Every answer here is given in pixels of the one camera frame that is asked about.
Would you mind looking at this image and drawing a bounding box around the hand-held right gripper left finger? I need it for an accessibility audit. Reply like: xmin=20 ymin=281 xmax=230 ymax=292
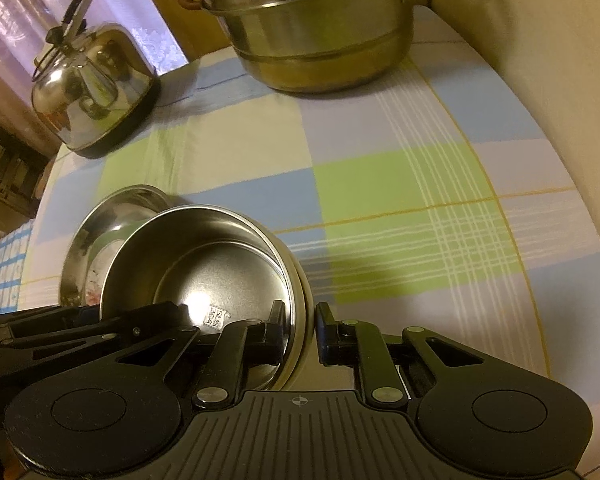
xmin=112 ymin=300 xmax=287 ymax=407

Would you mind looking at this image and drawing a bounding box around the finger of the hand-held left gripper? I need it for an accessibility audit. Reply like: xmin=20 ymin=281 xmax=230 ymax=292
xmin=0 ymin=301 xmax=193 ymax=356
xmin=0 ymin=305 xmax=102 ymax=343

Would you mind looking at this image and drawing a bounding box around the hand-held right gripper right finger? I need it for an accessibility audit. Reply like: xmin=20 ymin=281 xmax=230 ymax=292
xmin=315 ymin=301 xmax=487 ymax=404

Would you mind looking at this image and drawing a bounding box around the cream plastic bowl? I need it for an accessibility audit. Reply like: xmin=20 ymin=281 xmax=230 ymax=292
xmin=267 ymin=240 xmax=314 ymax=393

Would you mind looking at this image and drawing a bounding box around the deep stainless steel bowl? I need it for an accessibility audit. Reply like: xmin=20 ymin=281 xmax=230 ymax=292
xmin=98 ymin=204 xmax=297 ymax=392

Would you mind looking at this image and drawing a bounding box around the shallow stainless steel plate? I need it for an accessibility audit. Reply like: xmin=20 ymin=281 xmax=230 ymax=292
xmin=59 ymin=185 xmax=191 ymax=312

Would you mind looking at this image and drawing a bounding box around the blue white checked cloth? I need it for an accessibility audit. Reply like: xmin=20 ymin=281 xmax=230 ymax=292
xmin=0 ymin=220 xmax=34 ymax=317

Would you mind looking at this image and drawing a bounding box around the plaid pastel tablecloth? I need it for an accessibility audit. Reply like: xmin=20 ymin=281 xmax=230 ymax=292
xmin=19 ymin=5 xmax=600 ymax=480

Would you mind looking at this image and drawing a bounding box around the black folding rack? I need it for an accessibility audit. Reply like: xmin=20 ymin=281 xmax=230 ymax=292
xmin=0 ymin=115 xmax=56 ymax=222

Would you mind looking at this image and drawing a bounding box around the stainless steel kettle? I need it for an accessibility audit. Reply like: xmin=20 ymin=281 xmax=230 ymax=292
xmin=31 ymin=0 xmax=161 ymax=160

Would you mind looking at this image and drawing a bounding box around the stainless steel steamer pot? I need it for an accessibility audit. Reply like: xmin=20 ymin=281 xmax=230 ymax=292
xmin=166 ymin=0 xmax=464 ymax=94

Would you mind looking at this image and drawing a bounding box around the sheer purple curtain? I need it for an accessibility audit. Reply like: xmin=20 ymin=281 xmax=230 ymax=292
xmin=0 ymin=0 xmax=191 ymax=156

